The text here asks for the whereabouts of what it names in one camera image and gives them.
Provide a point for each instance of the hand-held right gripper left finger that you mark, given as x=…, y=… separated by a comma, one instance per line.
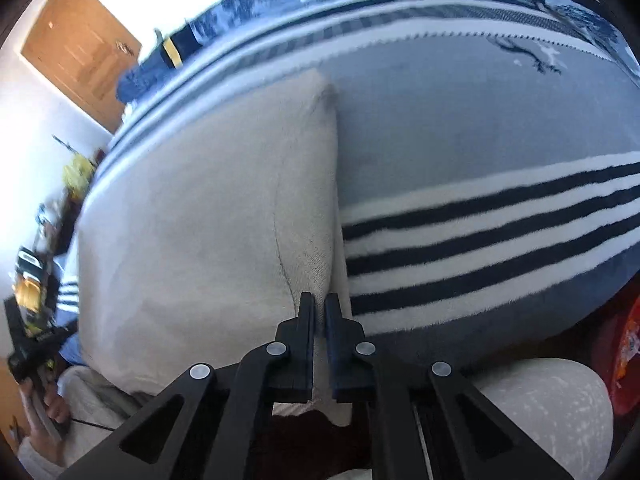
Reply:
x=306, y=330

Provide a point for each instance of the yellow plastic bag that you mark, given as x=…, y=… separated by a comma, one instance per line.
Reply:
x=79, y=175

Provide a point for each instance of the rolled blue patterned quilt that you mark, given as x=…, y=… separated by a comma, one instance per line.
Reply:
x=235, y=5

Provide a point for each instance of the red snack bag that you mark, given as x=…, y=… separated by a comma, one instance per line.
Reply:
x=622, y=355

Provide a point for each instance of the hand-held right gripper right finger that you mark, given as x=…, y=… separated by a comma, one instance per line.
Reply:
x=334, y=332

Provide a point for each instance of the blue striped bed blanket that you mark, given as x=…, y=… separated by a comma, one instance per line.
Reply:
x=475, y=160

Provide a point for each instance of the person's left hand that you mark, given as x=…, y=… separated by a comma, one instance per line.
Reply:
x=47, y=402

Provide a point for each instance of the brown wooden door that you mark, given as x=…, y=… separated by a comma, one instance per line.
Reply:
x=80, y=45

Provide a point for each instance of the white knit sweater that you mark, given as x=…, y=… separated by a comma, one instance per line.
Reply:
x=200, y=210

